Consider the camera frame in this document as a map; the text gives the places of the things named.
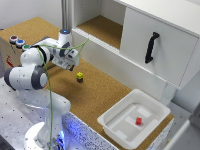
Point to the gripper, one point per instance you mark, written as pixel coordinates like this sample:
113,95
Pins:
69,58

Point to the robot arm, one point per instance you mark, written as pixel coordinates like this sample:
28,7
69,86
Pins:
29,77

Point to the yellow block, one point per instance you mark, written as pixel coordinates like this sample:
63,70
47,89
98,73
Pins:
79,75

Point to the purple block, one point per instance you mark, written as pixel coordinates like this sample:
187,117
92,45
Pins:
79,80

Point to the white cabinet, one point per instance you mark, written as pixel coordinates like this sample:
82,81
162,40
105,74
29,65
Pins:
110,50

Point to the green button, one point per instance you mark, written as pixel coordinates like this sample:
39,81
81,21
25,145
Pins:
25,47

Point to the blue button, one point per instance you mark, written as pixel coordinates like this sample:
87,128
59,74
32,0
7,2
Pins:
20,42

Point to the white plastic box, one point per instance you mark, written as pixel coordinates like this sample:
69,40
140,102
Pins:
133,118

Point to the pink block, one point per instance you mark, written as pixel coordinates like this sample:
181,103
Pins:
138,121

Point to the white sliding door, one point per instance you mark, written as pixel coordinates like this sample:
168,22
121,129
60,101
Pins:
166,50

